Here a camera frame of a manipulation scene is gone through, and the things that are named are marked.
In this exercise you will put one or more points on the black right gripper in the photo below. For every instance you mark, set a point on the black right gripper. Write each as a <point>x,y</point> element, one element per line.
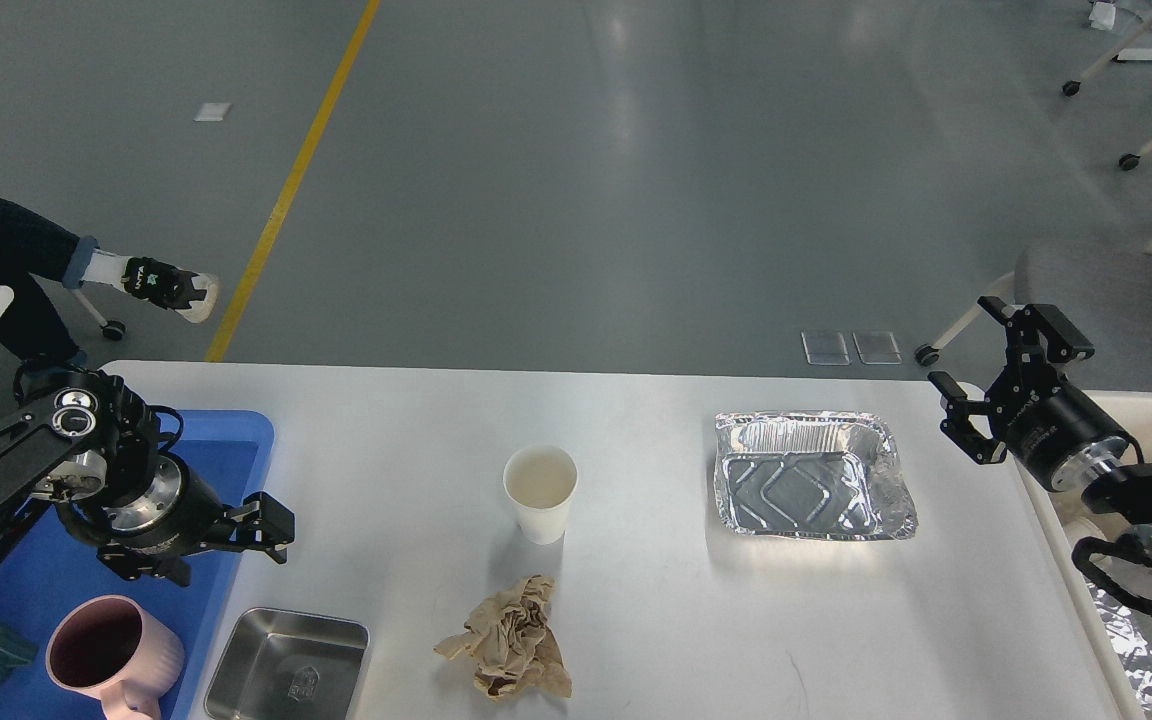
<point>1063,438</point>

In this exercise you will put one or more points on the blue plastic bin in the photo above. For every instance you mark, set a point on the blue plastic bin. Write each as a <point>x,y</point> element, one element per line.
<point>50,574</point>

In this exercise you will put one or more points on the cream plastic bin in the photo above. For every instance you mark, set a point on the cream plastic bin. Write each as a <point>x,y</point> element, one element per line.
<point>1133,410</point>

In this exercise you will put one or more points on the stainless steel tray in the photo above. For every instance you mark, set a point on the stainless steel tray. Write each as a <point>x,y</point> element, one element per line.
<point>283,664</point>

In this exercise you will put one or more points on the white paper cup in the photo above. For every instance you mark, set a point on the white paper cup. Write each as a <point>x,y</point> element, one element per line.
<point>540,482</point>

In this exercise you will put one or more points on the crumpled brown paper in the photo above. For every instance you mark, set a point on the crumpled brown paper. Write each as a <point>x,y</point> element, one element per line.
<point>508,637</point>

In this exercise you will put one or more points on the aluminium foil tray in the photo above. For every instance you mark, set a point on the aluminium foil tray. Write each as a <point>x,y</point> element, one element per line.
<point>821,476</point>

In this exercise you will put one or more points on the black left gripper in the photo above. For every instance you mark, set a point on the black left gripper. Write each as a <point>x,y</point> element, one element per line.
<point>178,516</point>

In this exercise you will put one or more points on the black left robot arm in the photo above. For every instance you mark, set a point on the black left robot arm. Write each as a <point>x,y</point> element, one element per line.
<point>85,445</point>

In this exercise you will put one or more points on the grey office chair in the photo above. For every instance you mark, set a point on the grey office chair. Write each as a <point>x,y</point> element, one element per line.
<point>1106,293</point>

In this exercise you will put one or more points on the seated person in black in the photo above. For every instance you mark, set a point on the seated person in black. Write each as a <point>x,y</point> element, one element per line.
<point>32,247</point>

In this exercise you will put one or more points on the pink mug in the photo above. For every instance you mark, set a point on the pink mug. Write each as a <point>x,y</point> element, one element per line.
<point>114,651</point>

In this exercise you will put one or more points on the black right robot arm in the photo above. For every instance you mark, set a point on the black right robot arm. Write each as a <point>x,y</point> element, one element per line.
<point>1122,567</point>

